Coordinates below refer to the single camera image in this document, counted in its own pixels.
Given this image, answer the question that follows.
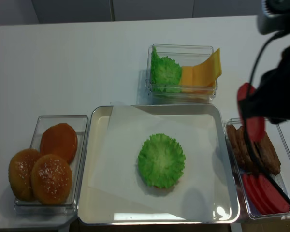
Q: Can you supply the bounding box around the clear bun container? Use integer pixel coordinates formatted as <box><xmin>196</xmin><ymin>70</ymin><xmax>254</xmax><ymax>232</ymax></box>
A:
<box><xmin>9</xmin><ymin>115</ymin><xmax>88</xmax><ymax>215</ymax></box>

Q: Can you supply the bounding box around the clear patty and tomato container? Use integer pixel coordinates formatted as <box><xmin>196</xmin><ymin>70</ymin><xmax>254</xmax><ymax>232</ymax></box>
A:
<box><xmin>224</xmin><ymin>118</ymin><xmax>290</xmax><ymax>219</ymax></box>

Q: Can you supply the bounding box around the brown patty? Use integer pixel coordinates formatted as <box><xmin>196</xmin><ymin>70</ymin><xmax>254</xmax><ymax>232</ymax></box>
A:
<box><xmin>255</xmin><ymin>133</ymin><xmax>281</xmax><ymax>176</ymax></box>
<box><xmin>250</xmin><ymin>141</ymin><xmax>269</xmax><ymax>172</ymax></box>
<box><xmin>236</xmin><ymin>126</ymin><xmax>254</xmax><ymax>172</ymax></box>
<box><xmin>226</xmin><ymin>124</ymin><xmax>245</xmax><ymax>168</ymax></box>

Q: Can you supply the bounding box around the red tomato slice front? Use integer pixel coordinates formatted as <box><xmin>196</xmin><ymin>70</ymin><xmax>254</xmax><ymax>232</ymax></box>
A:
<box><xmin>236</xmin><ymin>83</ymin><xmax>265</xmax><ymax>142</ymax></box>

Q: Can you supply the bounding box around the black cable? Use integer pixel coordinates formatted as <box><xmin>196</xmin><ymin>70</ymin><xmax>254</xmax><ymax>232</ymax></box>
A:
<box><xmin>238</xmin><ymin>31</ymin><xmax>290</xmax><ymax>211</ymax></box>

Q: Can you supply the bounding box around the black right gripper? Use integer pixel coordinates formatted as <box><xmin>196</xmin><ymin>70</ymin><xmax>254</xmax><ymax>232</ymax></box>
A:
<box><xmin>241</xmin><ymin>46</ymin><xmax>290</xmax><ymax>124</ymax></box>

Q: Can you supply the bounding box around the silver metal tray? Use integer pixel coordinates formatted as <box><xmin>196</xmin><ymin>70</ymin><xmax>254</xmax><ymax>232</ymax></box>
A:
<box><xmin>78</xmin><ymin>104</ymin><xmax>240</xmax><ymax>225</ymax></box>

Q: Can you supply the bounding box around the orange flat bun bottom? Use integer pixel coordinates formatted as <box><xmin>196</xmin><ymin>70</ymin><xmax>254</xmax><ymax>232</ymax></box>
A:
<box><xmin>40</xmin><ymin>123</ymin><xmax>78</xmax><ymax>163</ymax></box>

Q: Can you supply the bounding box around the sesame bun top right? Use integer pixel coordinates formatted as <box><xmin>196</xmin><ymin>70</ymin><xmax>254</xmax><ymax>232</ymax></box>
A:
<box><xmin>30</xmin><ymin>154</ymin><xmax>73</xmax><ymax>205</ymax></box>

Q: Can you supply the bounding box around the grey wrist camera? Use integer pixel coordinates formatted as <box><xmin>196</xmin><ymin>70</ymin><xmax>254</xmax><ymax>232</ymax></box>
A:
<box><xmin>257</xmin><ymin>0</ymin><xmax>290</xmax><ymax>35</ymax></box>

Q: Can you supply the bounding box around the sesame bun top left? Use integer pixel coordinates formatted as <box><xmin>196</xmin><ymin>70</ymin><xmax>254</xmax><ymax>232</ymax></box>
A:
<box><xmin>8</xmin><ymin>148</ymin><xmax>42</xmax><ymax>202</ymax></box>

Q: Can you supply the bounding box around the brown patty front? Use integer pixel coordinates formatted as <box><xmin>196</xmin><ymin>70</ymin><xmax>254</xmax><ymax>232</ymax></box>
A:
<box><xmin>255</xmin><ymin>133</ymin><xmax>281</xmax><ymax>176</ymax></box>

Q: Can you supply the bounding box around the white parchment paper sheet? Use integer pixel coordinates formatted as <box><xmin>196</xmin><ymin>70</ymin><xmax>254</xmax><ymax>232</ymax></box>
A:
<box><xmin>88</xmin><ymin>105</ymin><xmax>234</xmax><ymax>222</ymax></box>

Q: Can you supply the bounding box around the sesame bun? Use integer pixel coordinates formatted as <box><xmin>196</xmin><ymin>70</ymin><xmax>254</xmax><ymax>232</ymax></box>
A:
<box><xmin>30</xmin><ymin>154</ymin><xmax>73</xmax><ymax>205</ymax></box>
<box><xmin>8</xmin><ymin>148</ymin><xmax>42</xmax><ymax>202</ymax></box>

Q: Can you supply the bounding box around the yellow cheese slice tall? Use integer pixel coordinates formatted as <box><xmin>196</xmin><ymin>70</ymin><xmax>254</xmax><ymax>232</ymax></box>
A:
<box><xmin>192</xmin><ymin>49</ymin><xmax>222</xmax><ymax>87</ymax></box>

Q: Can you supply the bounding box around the green lettuce in container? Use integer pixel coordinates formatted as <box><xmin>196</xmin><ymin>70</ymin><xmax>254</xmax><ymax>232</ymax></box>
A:
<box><xmin>151</xmin><ymin>47</ymin><xmax>181</xmax><ymax>93</ymax></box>

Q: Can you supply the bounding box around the yellow cheese slice left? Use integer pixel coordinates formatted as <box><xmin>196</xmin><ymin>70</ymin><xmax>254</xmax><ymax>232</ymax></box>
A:
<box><xmin>179</xmin><ymin>66</ymin><xmax>193</xmax><ymax>93</ymax></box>

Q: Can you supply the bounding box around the green lettuce leaf on bun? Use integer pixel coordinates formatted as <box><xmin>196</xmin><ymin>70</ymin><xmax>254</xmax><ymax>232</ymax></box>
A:
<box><xmin>138</xmin><ymin>133</ymin><xmax>186</xmax><ymax>189</ymax></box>

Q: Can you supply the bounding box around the red tomato slice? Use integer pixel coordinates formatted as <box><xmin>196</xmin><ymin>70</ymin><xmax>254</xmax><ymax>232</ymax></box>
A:
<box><xmin>257</xmin><ymin>174</ymin><xmax>290</xmax><ymax>213</ymax></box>
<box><xmin>242</xmin><ymin>174</ymin><xmax>266</xmax><ymax>215</ymax></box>
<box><xmin>236</xmin><ymin>83</ymin><xmax>265</xmax><ymax>142</ymax></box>
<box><xmin>248</xmin><ymin>174</ymin><xmax>276</xmax><ymax>214</ymax></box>

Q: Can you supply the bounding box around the brown patty far left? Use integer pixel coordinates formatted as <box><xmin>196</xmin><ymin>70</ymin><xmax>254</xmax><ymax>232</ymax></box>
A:
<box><xmin>226</xmin><ymin>124</ymin><xmax>245</xmax><ymax>168</ymax></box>

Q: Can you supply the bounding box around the clear lettuce and cheese container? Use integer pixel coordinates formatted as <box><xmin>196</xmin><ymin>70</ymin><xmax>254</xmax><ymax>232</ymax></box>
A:
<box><xmin>146</xmin><ymin>44</ymin><xmax>222</xmax><ymax>101</ymax></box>

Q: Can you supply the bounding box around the red tomato slice far left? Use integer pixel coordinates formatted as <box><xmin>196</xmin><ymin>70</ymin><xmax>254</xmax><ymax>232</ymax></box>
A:
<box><xmin>242</xmin><ymin>174</ymin><xmax>266</xmax><ymax>215</ymax></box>

